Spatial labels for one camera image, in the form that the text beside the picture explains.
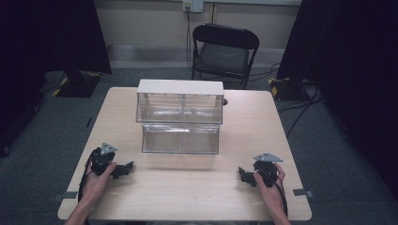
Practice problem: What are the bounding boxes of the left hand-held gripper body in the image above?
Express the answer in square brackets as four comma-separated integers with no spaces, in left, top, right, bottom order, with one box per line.
[90,142,118,176]

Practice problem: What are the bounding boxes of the person's left hand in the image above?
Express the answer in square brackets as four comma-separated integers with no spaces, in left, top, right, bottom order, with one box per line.
[82,161,117,204]

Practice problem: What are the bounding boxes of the person's right hand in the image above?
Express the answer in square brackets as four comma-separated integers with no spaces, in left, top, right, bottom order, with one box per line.
[253,162,287,214]

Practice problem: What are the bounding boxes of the black floor cables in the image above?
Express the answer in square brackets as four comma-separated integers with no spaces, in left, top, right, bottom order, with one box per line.
[249,61,324,139]

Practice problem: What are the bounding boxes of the clear drawer cabinet white top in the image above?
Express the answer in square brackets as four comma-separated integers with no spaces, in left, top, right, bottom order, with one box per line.
[135,78,225,126]

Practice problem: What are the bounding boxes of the black curtain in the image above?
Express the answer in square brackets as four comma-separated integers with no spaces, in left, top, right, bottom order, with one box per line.
[276,0,398,203]
[0,0,113,158]

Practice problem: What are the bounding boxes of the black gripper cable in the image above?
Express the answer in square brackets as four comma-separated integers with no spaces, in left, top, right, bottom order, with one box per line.
[274,179,289,218]
[77,149,100,203]

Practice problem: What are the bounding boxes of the white wall outlet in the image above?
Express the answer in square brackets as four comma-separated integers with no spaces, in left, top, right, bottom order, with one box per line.
[182,0,205,14]

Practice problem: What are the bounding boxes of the grey tape strip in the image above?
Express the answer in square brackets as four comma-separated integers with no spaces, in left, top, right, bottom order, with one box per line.
[292,187,315,199]
[52,190,79,202]

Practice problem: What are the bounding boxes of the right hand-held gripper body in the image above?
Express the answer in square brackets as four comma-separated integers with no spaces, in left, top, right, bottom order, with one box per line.
[253,152,284,188]

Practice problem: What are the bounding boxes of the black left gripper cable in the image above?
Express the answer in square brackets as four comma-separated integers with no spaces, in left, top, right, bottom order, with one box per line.
[77,149,100,203]

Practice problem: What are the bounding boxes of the black stand base striped tape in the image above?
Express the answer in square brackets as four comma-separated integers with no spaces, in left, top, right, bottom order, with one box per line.
[51,70,103,98]
[267,76,312,102]

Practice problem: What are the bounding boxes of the clear plastic drawer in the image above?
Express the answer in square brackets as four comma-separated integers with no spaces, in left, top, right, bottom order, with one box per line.
[141,123,221,156]

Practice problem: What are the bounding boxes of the black folding chair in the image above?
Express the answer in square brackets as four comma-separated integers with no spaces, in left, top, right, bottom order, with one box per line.
[191,22,261,91]

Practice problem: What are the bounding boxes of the black wall power cable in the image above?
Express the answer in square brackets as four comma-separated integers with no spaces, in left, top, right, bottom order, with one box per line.
[185,5,195,73]

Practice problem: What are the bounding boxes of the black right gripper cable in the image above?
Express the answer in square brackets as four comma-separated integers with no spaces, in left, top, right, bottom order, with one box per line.
[274,179,289,218]

